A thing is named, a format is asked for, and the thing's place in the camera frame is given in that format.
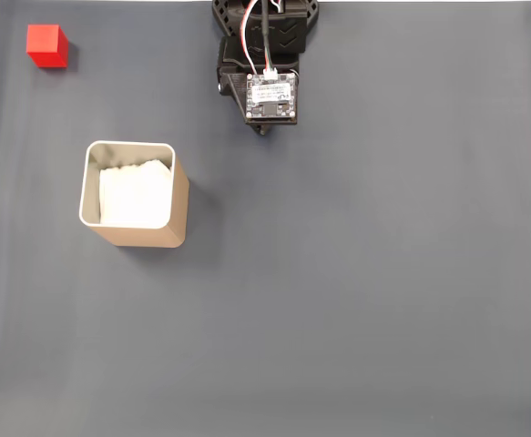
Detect red cube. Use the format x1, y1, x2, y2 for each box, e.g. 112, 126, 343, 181
26, 24, 70, 69

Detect tan box with metal interior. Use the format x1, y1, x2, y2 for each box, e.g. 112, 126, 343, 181
78, 139, 190, 249

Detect white tissue paper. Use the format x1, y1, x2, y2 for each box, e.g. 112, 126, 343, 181
98, 158, 173, 228

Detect blue-grey table mat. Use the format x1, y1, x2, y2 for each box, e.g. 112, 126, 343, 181
0, 2, 531, 437

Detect white red camera wire bundle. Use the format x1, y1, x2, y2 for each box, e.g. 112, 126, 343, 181
240, 0, 280, 79

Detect black cable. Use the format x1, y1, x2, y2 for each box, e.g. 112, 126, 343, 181
259, 0, 271, 70

